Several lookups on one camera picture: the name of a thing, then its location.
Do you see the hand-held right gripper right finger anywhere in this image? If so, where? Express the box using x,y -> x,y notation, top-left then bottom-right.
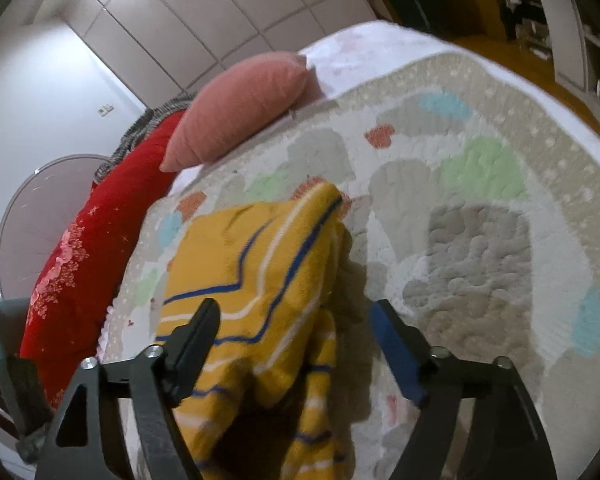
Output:
370,300 -> 558,480

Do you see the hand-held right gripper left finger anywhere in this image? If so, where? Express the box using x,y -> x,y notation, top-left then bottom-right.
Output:
35,298 -> 221,480

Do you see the yellow striped sweater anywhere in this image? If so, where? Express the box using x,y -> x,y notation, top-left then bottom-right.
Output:
152,182 -> 356,480

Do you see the teal chair back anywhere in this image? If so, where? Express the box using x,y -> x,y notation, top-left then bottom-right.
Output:
0,299 -> 33,376

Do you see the red floral quilt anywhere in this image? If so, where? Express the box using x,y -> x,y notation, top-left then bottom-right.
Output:
19,110 -> 188,411

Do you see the pastel quilted mat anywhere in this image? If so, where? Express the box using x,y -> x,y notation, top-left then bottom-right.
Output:
97,52 -> 600,480

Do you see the grey knitted cloth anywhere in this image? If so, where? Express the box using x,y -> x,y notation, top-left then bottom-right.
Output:
94,94 -> 193,183

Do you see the pink pillow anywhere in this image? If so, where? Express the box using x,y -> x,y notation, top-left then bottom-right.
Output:
160,51 -> 313,173

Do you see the white wardrobe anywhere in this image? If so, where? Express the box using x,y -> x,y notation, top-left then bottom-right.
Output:
82,0 -> 381,106

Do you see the cluttered white shelf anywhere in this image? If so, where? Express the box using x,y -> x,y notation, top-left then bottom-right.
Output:
500,0 -> 600,111

